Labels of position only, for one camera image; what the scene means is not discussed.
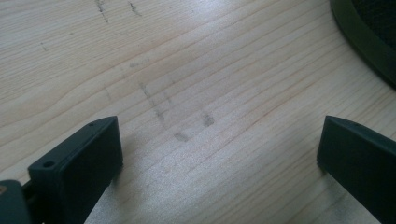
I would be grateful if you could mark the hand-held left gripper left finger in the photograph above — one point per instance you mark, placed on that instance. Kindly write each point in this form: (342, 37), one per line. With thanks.
(77, 174)

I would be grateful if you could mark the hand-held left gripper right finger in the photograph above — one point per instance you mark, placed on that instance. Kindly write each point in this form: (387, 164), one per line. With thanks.
(358, 168)

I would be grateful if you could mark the dark green round tray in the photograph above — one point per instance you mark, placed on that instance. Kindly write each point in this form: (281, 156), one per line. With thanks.
(369, 37)

